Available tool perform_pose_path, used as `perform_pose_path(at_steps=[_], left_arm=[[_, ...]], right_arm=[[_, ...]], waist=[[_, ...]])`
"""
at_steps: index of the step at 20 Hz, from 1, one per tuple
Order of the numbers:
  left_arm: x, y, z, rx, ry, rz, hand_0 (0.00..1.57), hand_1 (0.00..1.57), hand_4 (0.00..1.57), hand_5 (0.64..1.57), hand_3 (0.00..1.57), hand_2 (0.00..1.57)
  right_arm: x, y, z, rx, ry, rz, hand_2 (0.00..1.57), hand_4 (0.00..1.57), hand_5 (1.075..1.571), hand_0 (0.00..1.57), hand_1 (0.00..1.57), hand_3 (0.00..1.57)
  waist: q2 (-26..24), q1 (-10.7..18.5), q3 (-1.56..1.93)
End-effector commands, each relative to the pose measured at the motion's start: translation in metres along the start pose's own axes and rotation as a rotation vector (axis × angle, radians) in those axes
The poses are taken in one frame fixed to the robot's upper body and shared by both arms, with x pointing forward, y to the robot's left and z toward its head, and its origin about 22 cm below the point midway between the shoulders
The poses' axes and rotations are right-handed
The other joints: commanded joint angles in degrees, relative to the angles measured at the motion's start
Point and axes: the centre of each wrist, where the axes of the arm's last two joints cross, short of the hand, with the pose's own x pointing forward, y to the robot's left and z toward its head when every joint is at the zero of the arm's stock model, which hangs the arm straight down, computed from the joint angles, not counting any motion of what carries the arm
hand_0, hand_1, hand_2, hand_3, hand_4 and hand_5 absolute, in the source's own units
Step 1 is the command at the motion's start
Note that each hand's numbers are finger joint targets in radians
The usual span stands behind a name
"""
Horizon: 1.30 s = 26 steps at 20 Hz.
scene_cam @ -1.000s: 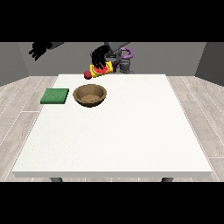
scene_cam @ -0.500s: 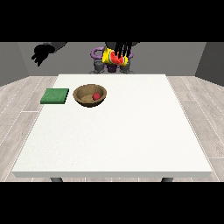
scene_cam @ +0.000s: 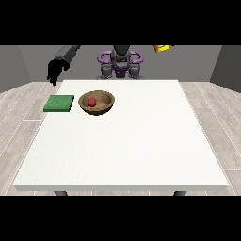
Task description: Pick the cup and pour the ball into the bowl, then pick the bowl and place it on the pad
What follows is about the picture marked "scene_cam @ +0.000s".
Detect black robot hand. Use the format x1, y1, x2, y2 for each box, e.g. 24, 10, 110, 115
46, 57, 71, 87

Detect yellow cup with melon print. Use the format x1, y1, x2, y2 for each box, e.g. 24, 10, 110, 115
153, 45, 171, 54

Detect green square pad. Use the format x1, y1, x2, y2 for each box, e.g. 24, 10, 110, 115
42, 94, 75, 113

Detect brown wooden bowl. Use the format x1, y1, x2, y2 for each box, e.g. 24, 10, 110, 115
77, 89, 116, 117

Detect grey robot trunk purple rings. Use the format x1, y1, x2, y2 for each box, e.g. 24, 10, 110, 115
96, 45, 146, 81

